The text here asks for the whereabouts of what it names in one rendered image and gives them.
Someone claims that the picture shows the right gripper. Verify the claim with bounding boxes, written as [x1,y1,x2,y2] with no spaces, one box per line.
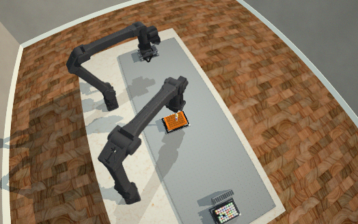
[165,99,186,113]

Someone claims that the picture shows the orange tube rack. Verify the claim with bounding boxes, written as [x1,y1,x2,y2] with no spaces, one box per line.
[164,111,187,130]

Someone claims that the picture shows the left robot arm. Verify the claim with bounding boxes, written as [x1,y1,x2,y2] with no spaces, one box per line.
[66,21,161,111]

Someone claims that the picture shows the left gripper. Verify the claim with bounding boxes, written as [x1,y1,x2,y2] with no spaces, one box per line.
[138,41,153,62]

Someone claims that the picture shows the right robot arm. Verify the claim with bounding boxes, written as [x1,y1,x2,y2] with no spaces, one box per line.
[98,76,189,205]

